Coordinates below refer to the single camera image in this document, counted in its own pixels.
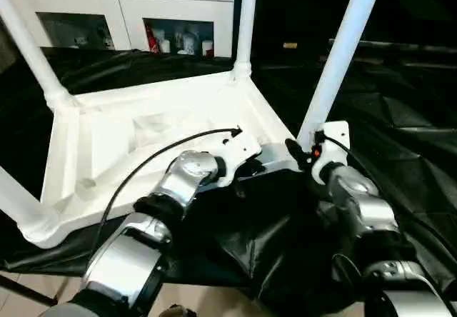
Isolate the white plastic table leg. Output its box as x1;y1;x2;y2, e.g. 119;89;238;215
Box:
0;166;55;242
233;0;258;79
295;0;387;147
0;0;79;108

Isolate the white plastic table top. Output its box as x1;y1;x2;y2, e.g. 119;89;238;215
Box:
19;69;301;251

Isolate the black work mat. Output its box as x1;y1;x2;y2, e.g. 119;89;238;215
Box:
0;45;457;317

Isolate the black piano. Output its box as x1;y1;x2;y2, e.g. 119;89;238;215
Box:
249;0;457;64

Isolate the white glass-door cabinet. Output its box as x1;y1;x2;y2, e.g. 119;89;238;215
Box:
6;0;239;59

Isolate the grey curtain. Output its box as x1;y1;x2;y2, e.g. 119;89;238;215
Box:
0;19;19;72

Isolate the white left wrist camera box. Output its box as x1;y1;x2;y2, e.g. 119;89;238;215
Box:
220;129;264;188

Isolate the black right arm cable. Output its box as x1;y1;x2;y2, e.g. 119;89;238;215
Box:
315;130;457;261

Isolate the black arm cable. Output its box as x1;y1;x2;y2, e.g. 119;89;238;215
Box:
94;125;244;258
315;130;457;261

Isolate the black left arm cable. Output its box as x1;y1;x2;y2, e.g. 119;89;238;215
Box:
94;125;244;258

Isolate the black folding table frame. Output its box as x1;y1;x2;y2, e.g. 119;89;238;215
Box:
0;273;59;306

